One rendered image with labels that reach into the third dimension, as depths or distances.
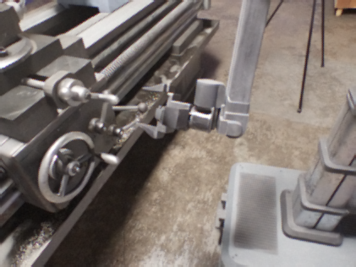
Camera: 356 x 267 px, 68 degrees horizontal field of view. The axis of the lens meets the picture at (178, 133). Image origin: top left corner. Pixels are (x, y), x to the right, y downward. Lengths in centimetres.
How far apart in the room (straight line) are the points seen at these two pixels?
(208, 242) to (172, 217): 22
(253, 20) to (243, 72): 11
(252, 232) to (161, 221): 51
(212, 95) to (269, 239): 68
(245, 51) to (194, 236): 99
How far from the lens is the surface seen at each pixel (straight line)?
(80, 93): 72
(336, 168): 88
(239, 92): 63
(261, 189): 124
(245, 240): 111
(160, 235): 139
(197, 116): 64
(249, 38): 62
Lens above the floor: 125
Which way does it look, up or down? 43 degrees down
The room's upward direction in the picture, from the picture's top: 4 degrees counter-clockwise
